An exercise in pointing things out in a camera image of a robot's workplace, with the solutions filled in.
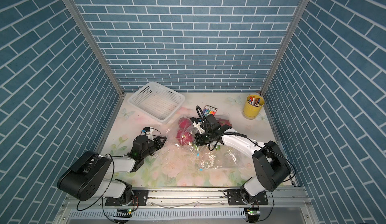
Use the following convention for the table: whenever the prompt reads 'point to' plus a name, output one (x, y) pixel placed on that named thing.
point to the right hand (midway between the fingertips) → (194, 142)
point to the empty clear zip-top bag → (213, 157)
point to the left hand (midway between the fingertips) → (170, 138)
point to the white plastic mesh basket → (157, 101)
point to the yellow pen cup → (254, 104)
